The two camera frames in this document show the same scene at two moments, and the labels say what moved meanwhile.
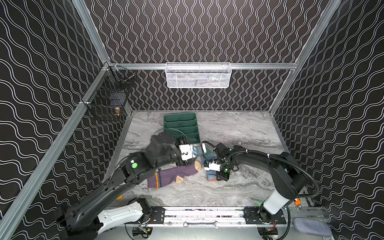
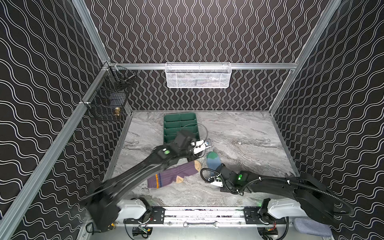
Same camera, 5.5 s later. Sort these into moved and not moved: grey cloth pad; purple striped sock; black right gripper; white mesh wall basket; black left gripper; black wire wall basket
Moved: black left gripper; black right gripper
Not moved: black wire wall basket; purple striped sock; white mesh wall basket; grey cloth pad
